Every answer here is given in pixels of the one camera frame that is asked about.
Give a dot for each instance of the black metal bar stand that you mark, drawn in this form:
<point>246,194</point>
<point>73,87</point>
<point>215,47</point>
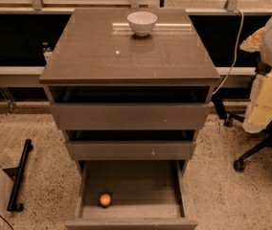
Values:
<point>16,174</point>

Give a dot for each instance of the grey top drawer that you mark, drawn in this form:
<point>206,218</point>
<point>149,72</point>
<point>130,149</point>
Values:
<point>127,108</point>

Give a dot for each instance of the grey bottom drawer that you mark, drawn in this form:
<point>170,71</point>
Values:
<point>145,195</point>

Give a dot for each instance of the orange fruit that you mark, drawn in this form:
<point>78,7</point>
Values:
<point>105,200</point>

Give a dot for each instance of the grey middle drawer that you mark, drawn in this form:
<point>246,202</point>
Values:
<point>131,144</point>

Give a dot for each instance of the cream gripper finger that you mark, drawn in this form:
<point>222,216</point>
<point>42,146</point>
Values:
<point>258,114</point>
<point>253,43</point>

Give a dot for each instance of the black office chair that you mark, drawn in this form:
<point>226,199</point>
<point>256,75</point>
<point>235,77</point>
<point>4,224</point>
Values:
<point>239,164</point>

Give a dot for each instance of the white ceramic bowl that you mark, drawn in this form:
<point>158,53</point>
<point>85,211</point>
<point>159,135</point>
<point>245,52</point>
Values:
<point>142,22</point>

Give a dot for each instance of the grey drawer cabinet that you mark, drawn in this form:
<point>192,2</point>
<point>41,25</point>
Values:
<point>98,48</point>

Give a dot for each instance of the grey drawer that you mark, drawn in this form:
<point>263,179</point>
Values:
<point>131,144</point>
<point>127,108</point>
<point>145,195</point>

